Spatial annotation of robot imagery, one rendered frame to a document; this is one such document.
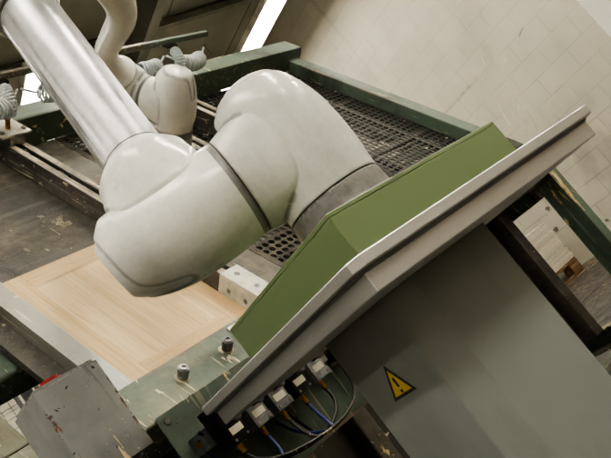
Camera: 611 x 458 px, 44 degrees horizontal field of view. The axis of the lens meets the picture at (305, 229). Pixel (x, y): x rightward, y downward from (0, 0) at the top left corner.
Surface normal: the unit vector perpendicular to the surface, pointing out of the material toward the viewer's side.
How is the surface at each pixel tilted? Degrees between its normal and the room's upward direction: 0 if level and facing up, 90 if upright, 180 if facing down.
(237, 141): 74
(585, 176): 90
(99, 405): 90
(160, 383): 60
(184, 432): 90
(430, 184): 90
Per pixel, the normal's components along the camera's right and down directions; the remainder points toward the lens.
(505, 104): -0.69, 0.41
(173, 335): 0.13, -0.85
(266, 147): -0.05, -0.20
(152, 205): -0.19, -0.43
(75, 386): 0.50, -0.54
